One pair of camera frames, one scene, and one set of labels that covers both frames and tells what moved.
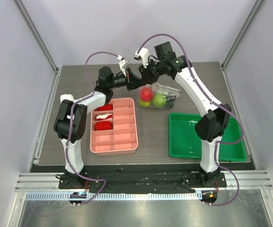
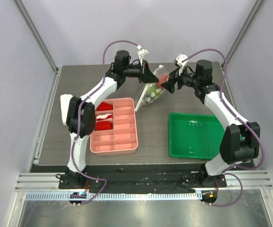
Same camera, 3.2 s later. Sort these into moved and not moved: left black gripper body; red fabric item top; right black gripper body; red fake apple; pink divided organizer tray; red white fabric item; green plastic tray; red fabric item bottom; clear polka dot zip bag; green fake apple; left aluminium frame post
Moved: green fake apple; clear polka dot zip bag; right black gripper body; red fake apple; left black gripper body
Not moved: pink divided organizer tray; red fabric item top; left aluminium frame post; green plastic tray; red fabric item bottom; red white fabric item
